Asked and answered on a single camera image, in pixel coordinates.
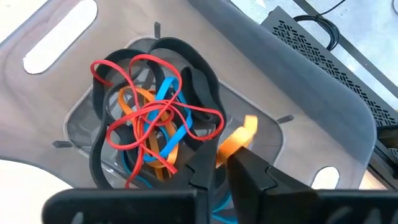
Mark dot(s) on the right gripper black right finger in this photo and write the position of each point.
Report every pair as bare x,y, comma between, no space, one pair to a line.
255,186

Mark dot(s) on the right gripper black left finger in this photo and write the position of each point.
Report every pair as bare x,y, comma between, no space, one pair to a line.
206,161

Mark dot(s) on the dark blue-grey rubber band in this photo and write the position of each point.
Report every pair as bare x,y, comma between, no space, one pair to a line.
224,207

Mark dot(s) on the orange rubber band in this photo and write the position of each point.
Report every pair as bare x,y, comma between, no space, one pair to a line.
136,91
239,137

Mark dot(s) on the blue rubber band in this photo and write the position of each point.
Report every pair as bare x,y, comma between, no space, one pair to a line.
166,85

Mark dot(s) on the large black rubber band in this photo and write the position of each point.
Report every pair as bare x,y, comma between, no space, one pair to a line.
96,130

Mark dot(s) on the clear grey plastic bin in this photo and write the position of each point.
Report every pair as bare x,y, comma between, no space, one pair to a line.
280,77

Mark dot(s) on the black perforated computer case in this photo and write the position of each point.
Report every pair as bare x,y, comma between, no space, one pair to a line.
326,62

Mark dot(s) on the black aluminium table frame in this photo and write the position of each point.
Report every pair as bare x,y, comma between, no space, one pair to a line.
387,155

